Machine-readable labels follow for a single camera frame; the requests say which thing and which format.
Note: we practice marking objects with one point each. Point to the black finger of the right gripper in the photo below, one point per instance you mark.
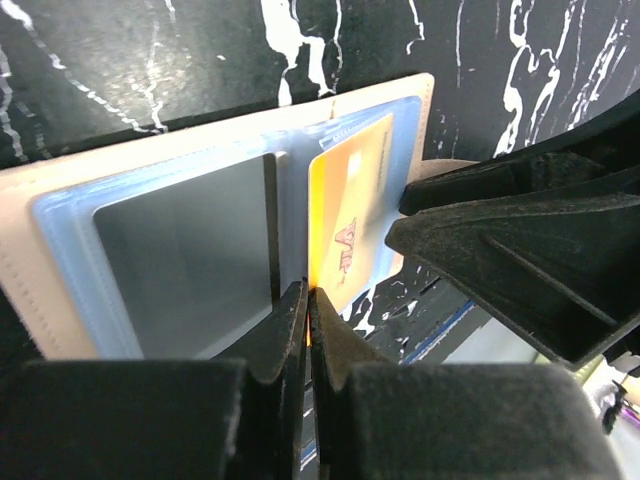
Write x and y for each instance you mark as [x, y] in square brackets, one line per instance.
[560, 267]
[604, 145]

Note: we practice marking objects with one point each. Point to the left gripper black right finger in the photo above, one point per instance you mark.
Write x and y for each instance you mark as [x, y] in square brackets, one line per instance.
[376, 419]

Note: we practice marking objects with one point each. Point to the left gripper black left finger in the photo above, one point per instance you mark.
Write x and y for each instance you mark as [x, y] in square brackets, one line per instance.
[236, 416]

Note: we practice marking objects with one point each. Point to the beige leather card holder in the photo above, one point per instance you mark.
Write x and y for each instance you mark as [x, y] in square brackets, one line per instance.
[28, 276]

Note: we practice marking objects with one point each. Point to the gold VIP card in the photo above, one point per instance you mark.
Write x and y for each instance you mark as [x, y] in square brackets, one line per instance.
[346, 187]

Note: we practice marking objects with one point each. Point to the grey card in holder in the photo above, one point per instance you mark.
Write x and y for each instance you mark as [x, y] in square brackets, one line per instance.
[196, 263]

